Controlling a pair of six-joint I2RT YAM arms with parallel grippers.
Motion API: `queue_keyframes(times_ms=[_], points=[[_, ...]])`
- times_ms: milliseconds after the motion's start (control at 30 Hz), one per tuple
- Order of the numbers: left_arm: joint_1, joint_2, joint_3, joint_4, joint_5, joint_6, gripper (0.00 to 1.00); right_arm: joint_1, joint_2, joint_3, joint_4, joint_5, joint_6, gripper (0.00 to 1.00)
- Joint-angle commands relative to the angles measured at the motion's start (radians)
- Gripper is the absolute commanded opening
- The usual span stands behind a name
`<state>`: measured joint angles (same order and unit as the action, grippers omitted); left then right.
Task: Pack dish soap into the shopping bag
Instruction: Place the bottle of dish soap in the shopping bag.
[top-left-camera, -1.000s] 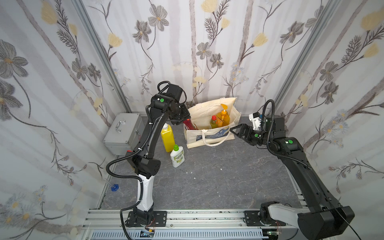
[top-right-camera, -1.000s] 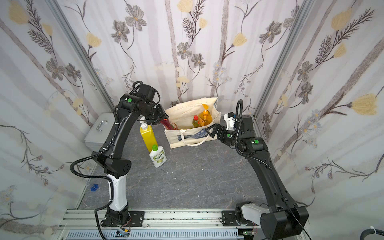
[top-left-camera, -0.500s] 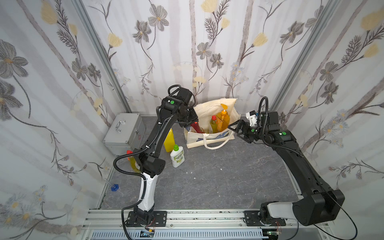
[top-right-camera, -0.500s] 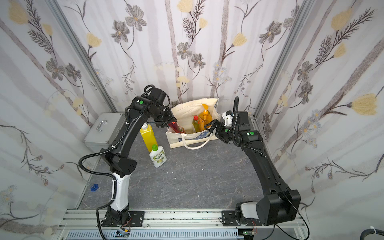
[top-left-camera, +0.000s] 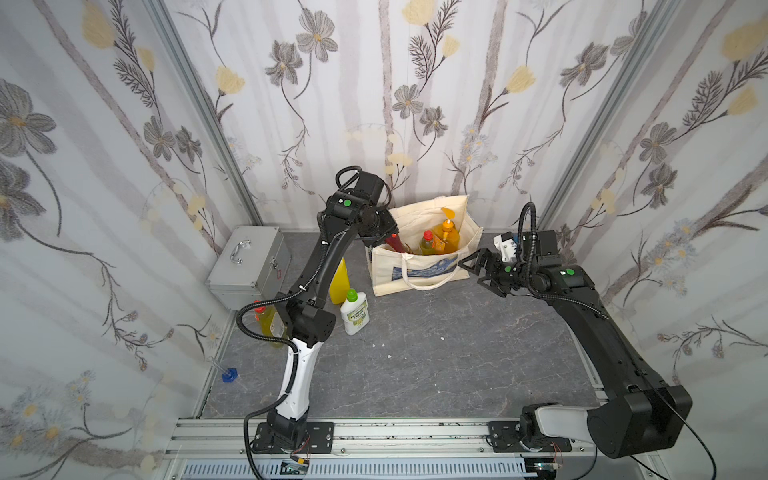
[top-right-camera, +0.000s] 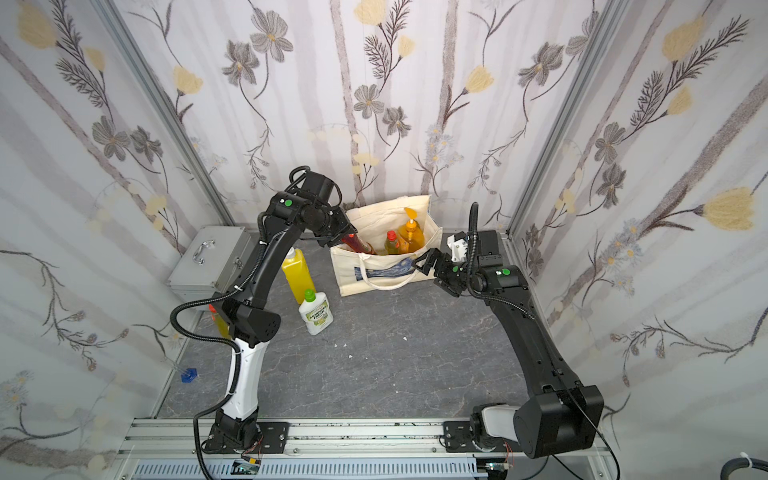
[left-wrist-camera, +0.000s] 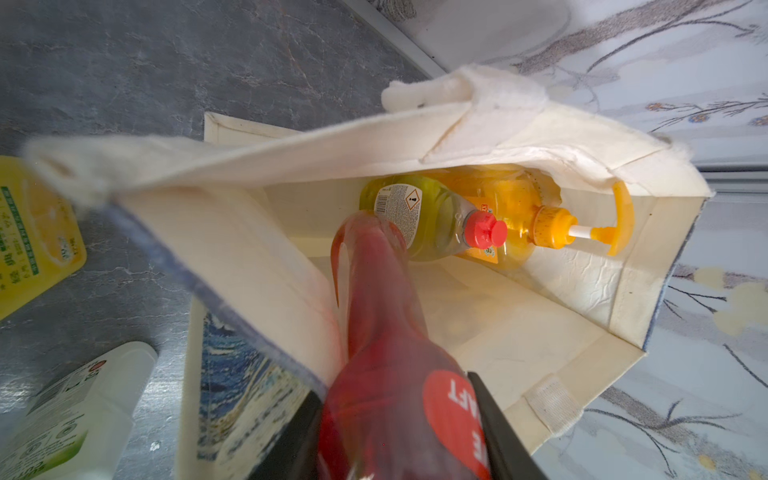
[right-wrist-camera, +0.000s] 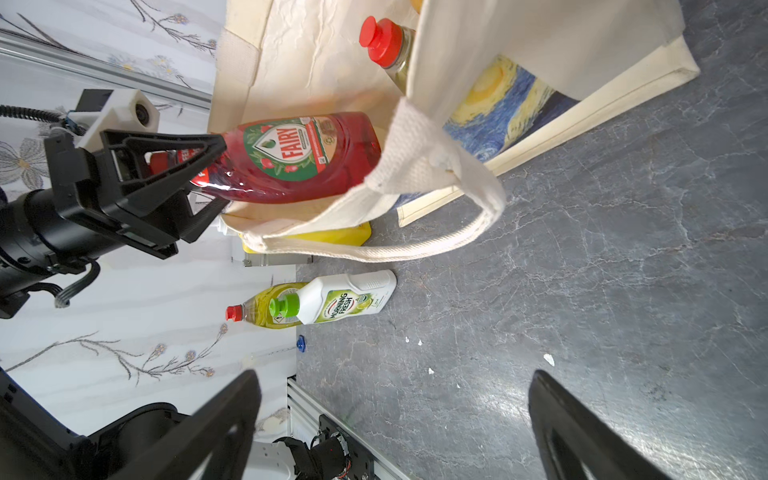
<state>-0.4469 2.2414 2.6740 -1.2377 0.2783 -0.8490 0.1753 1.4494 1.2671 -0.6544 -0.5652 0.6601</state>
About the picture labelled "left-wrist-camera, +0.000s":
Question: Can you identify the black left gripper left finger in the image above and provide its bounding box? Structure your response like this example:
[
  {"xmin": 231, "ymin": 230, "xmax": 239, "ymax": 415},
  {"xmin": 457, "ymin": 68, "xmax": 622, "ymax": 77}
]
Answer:
[{"xmin": 249, "ymin": 392, "xmax": 323, "ymax": 480}]

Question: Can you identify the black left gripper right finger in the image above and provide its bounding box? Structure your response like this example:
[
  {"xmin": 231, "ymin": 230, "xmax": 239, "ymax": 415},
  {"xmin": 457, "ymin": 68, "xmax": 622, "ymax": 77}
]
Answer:
[{"xmin": 468, "ymin": 372, "xmax": 546, "ymax": 480}]

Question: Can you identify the red dish soap bottle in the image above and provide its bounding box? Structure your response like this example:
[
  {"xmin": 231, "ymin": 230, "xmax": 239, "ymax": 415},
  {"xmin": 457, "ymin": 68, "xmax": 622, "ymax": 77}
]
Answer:
[{"xmin": 317, "ymin": 211, "xmax": 491, "ymax": 479}]

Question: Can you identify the yellow-green dish soap red cap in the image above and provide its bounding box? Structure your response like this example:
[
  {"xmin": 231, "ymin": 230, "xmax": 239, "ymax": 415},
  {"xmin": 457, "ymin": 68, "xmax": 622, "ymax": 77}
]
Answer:
[{"xmin": 359, "ymin": 174, "xmax": 508, "ymax": 262}]

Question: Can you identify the orange pump soap bottle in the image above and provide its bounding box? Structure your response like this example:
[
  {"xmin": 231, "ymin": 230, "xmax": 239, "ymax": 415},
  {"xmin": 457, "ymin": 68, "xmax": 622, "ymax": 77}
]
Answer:
[{"xmin": 425, "ymin": 165, "xmax": 635, "ymax": 271}]

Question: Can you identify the large yellow pump soap bottle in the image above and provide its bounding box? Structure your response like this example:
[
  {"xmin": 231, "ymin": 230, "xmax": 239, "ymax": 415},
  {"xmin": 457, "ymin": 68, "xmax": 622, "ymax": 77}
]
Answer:
[{"xmin": 1, "ymin": 156, "xmax": 87, "ymax": 318}]

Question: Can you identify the cream starry night tote bag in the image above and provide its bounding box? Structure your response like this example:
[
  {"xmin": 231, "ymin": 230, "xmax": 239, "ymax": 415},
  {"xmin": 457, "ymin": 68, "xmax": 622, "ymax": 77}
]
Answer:
[{"xmin": 21, "ymin": 65, "xmax": 711, "ymax": 479}]

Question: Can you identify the white bottle green cap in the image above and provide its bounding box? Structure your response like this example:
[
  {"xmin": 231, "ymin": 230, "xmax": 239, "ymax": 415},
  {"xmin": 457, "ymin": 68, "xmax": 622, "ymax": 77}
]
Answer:
[{"xmin": 1, "ymin": 341, "xmax": 158, "ymax": 479}]

